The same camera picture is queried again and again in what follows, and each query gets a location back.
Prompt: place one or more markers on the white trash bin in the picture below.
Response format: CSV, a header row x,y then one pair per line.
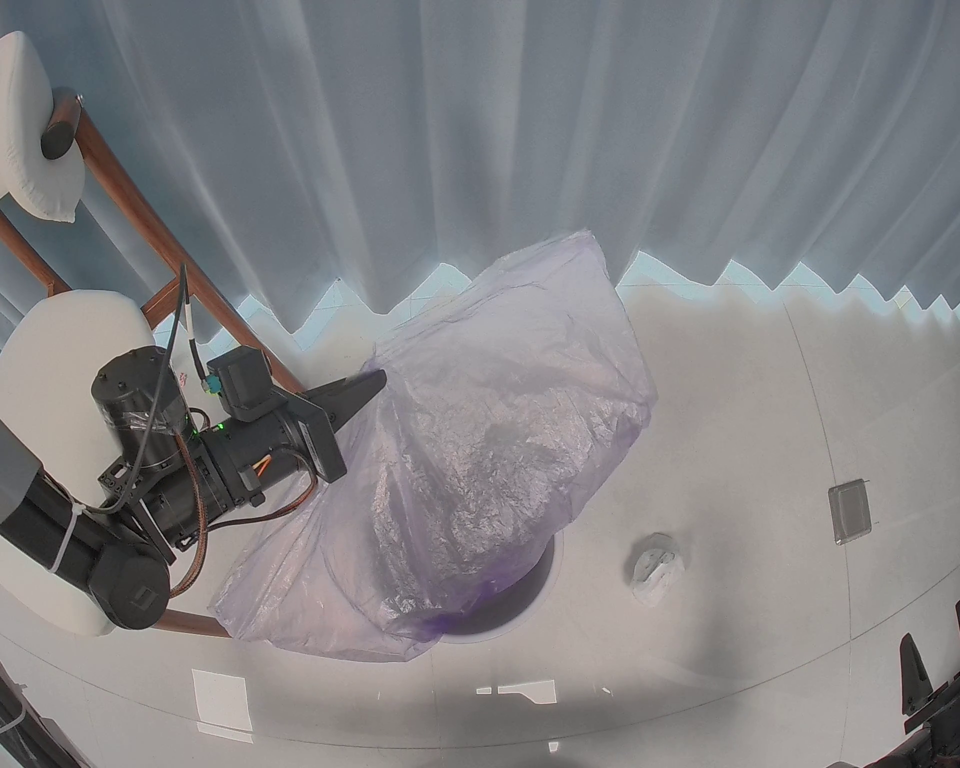
x,y
536,600

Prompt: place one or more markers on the pale blue curtain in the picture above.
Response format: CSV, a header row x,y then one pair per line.
x,y
525,112

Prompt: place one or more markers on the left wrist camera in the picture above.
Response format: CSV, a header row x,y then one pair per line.
x,y
244,375

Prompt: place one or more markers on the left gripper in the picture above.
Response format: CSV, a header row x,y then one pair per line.
x,y
262,450

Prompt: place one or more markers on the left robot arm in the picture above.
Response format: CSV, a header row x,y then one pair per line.
x,y
127,592

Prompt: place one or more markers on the purple plastic bag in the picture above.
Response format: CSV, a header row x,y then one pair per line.
x,y
487,412

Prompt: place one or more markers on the white cushioned wooden chair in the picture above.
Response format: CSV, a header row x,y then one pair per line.
x,y
45,360

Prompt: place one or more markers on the crumpled white paper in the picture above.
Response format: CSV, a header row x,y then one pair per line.
x,y
656,570

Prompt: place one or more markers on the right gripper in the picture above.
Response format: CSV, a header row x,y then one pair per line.
x,y
941,735

